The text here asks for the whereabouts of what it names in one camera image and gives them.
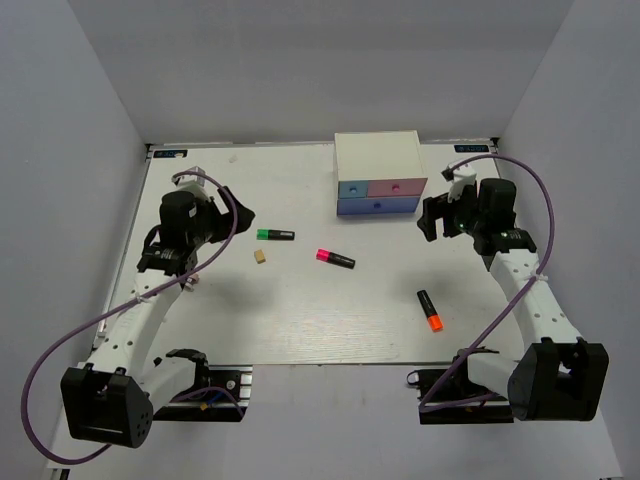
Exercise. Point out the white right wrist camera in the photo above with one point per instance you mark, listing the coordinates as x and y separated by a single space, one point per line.
459 178

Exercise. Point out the pink highlighter marker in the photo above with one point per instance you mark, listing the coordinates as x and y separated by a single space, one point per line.
335 259

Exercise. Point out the blue table label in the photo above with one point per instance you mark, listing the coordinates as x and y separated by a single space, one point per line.
170 153
471 148

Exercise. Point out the right blue table label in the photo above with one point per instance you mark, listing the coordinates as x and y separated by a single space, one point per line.
471 148

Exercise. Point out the tan eraser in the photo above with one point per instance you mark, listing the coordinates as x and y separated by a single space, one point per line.
259 256

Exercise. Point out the blue wide drawer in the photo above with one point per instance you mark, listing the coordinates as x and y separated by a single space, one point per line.
374 206

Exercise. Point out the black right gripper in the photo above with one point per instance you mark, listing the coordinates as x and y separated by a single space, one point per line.
439 207

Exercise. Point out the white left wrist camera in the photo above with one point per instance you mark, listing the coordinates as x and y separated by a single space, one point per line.
192 181

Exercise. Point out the green highlighter marker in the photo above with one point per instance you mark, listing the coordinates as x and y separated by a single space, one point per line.
275 235

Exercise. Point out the pink drawer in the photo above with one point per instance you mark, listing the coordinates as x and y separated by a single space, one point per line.
409 187

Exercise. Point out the left blue table label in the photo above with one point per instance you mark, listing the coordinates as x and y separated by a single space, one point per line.
170 153

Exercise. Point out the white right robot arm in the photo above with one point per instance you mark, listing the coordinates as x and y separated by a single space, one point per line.
560 376

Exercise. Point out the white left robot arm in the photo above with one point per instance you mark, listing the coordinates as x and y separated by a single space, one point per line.
113 398

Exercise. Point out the orange highlighter marker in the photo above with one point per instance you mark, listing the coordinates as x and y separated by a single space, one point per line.
430 312

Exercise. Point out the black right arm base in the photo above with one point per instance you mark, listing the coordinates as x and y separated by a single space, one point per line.
488 411

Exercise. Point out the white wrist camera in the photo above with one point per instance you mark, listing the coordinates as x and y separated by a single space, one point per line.
459 178
192 181

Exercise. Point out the light blue small drawer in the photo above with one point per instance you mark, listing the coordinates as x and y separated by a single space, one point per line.
352 189

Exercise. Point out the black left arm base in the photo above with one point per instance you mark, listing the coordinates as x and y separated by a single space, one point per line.
222 397

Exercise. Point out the white drawer cabinet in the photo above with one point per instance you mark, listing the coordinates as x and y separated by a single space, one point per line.
381 155

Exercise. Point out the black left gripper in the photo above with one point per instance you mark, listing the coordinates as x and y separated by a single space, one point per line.
225 221

